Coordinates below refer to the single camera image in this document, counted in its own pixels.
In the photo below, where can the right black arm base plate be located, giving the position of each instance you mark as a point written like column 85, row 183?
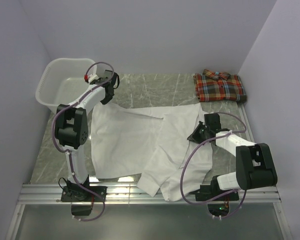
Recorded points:
column 220, row 207

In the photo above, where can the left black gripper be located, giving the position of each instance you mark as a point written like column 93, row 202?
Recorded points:
column 106, row 101

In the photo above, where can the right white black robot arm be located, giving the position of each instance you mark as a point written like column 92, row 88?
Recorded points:
column 254, row 166

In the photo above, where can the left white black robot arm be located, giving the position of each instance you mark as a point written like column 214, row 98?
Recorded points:
column 70, row 126

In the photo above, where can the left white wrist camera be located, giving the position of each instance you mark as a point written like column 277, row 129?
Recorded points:
column 90, row 78

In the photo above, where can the folded plaid flannel shirt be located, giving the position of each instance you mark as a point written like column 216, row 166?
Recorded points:
column 214, row 86

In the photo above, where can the white long sleeve shirt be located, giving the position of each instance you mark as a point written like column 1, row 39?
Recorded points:
column 152, row 142

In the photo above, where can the white plastic laundry basket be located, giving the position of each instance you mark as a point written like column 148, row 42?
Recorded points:
column 62, row 82

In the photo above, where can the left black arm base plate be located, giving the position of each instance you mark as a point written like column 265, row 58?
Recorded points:
column 82, row 201

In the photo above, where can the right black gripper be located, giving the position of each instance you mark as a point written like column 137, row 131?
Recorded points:
column 194, row 137

